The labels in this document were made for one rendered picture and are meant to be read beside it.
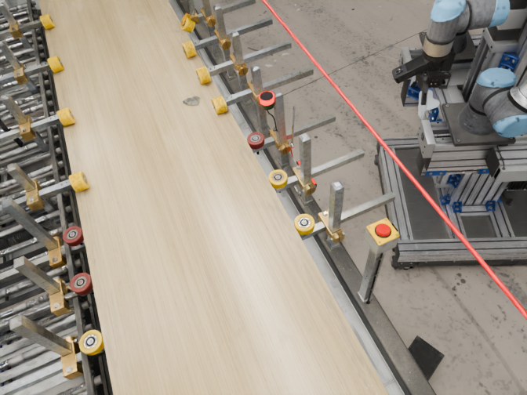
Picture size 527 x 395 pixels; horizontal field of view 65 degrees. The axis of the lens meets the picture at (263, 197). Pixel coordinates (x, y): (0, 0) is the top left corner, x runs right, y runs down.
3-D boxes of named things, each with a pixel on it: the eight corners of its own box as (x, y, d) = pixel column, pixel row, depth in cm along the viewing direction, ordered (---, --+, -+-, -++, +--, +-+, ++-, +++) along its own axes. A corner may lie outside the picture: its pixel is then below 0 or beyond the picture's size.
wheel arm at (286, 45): (288, 44, 221) (288, 38, 218) (292, 48, 219) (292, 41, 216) (201, 75, 214) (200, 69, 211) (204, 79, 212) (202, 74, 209)
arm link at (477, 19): (497, -20, 110) (456, -13, 110) (516, 4, 103) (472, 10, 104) (487, 9, 116) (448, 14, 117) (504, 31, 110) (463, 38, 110)
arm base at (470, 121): (492, 106, 167) (501, 87, 159) (503, 134, 158) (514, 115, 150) (453, 108, 168) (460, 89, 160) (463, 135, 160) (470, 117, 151)
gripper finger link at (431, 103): (440, 120, 126) (441, 88, 123) (419, 121, 127) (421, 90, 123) (436, 118, 129) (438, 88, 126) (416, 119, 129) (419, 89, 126)
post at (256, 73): (267, 135, 224) (256, 62, 185) (269, 139, 222) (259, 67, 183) (260, 138, 224) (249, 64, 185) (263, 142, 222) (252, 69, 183)
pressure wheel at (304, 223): (298, 226, 172) (296, 211, 163) (316, 230, 170) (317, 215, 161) (292, 241, 168) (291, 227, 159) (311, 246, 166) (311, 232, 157)
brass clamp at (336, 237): (329, 215, 175) (329, 208, 171) (345, 240, 167) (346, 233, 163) (316, 220, 174) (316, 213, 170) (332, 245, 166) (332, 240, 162)
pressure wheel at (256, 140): (262, 145, 200) (259, 128, 190) (269, 156, 195) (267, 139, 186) (247, 150, 199) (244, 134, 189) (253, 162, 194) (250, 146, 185)
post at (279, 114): (285, 162, 207) (279, 88, 168) (288, 167, 205) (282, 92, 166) (279, 164, 207) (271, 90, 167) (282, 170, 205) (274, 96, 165)
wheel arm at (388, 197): (390, 196, 177) (391, 190, 173) (394, 201, 175) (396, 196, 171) (298, 235, 170) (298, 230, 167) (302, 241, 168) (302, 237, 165)
